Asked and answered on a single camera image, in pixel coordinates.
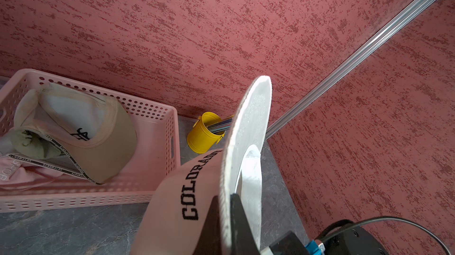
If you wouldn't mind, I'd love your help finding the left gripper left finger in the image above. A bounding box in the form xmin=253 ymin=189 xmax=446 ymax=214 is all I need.
xmin=193 ymin=196 xmax=220 ymax=255

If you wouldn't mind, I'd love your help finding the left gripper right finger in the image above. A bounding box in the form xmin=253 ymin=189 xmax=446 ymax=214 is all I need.
xmin=231 ymin=193 xmax=260 ymax=255

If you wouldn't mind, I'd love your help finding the white Colorado baseball cap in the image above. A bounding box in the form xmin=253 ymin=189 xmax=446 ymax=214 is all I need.
xmin=130 ymin=76 xmax=272 ymax=255

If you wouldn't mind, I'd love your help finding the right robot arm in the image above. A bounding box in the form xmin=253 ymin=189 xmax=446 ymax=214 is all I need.
xmin=316 ymin=219 xmax=389 ymax=255

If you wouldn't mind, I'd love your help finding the beige baseball cap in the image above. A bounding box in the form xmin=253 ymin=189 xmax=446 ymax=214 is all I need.
xmin=1 ymin=83 xmax=137 ymax=185

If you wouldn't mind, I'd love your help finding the yellow pencil cup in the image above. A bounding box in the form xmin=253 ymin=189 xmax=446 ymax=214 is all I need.
xmin=187 ymin=112 xmax=225 ymax=154

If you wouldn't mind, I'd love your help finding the pink plastic basket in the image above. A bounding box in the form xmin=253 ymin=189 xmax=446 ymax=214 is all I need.
xmin=1 ymin=69 xmax=180 ymax=213

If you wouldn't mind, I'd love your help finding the pink cloth in basket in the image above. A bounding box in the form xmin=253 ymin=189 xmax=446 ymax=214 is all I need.
xmin=1 ymin=156 xmax=63 ymax=191

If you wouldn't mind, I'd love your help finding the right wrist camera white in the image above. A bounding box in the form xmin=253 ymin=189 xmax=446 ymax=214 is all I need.
xmin=260 ymin=231 xmax=325 ymax=255

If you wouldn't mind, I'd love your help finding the right corner aluminium post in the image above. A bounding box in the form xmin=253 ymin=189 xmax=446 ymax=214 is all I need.
xmin=265 ymin=0 xmax=437 ymax=139

